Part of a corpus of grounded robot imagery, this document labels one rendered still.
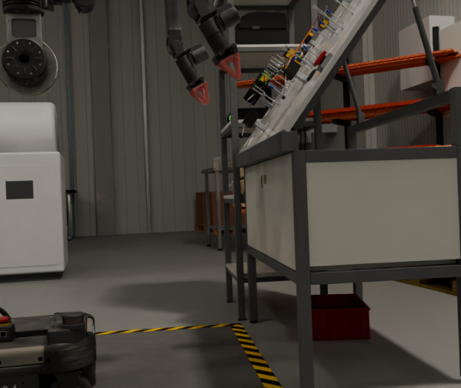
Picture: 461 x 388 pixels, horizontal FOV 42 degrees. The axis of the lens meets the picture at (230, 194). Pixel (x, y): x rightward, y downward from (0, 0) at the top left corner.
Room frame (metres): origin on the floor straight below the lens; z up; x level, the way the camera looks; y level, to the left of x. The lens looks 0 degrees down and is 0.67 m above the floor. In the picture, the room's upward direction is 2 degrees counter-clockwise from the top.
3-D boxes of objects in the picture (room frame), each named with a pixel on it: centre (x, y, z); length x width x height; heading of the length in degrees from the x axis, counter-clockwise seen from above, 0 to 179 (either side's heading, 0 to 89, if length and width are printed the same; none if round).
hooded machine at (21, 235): (5.38, 1.82, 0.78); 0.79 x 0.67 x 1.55; 13
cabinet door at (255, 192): (2.84, -0.12, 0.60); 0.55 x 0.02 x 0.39; 7
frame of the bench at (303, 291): (2.60, -0.44, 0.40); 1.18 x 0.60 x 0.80; 7
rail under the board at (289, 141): (2.56, -0.13, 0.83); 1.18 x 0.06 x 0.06; 7
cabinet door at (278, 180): (2.29, -0.18, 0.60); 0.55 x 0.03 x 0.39; 7
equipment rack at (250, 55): (3.51, -0.23, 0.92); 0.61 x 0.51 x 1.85; 7
